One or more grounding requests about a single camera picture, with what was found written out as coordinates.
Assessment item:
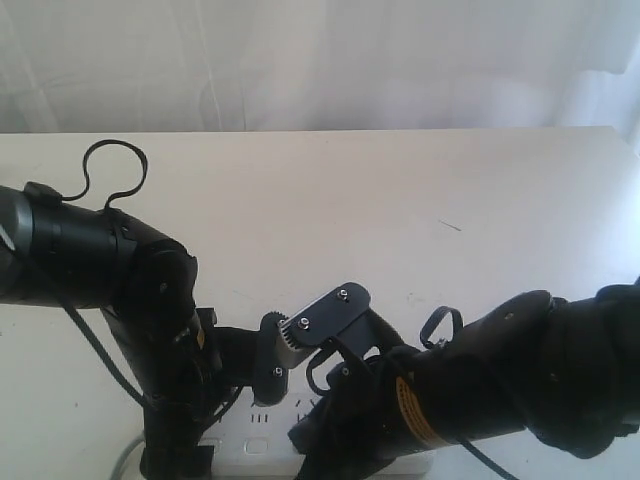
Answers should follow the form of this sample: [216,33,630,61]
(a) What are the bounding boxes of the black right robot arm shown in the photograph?
[289,283,639,479]

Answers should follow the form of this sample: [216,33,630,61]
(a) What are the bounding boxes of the white curtain backdrop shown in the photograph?
[0,0,640,135]

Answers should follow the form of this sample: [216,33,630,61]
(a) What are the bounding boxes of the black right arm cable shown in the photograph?
[418,306,464,349]

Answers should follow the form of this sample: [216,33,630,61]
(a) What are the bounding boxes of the grey curved cable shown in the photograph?
[103,433,146,480]

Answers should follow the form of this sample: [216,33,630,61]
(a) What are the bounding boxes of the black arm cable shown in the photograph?
[418,306,464,349]
[54,139,150,214]

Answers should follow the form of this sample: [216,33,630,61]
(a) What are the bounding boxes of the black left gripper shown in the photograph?
[102,304,250,479]

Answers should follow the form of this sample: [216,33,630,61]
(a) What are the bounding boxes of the white five-outlet power strip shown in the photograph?
[192,382,436,480]

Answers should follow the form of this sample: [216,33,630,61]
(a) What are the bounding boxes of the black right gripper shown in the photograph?
[289,347,438,479]

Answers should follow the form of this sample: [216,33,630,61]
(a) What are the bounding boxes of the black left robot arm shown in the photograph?
[1,184,240,479]

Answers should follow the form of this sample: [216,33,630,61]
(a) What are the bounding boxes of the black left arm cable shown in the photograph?
[54,139,150,214]

